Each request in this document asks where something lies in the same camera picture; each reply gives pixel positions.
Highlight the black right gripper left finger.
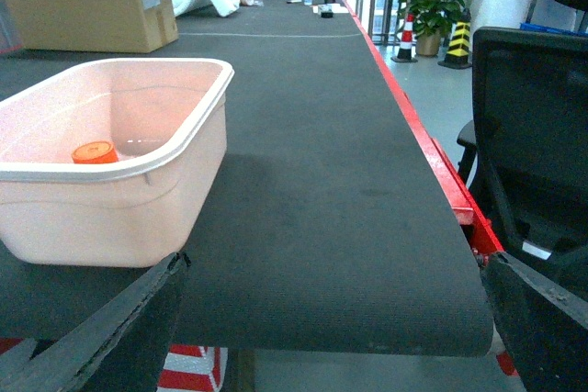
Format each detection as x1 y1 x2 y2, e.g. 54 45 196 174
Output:
1 252 191 391

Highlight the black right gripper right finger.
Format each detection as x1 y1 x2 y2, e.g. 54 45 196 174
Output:
481 252 587 391

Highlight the orange cylindrical capacitor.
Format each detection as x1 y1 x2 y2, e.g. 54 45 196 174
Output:
71 140 119 164

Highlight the pink plastic storage box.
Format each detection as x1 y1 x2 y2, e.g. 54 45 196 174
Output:
1 58 234 268

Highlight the red white cone at left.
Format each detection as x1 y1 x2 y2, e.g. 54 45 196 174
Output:
0 337 229 392

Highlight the black office chair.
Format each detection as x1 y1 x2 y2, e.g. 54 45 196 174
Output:
470 27 587 297

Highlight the yellow black striped bollard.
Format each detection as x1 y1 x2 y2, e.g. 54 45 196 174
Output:
437 8 472 70

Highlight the red white traffic cone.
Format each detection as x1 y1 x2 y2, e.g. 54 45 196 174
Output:
391 13 417 63

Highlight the red frame conveyor table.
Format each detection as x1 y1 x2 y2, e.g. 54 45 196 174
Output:
0 0 520 377

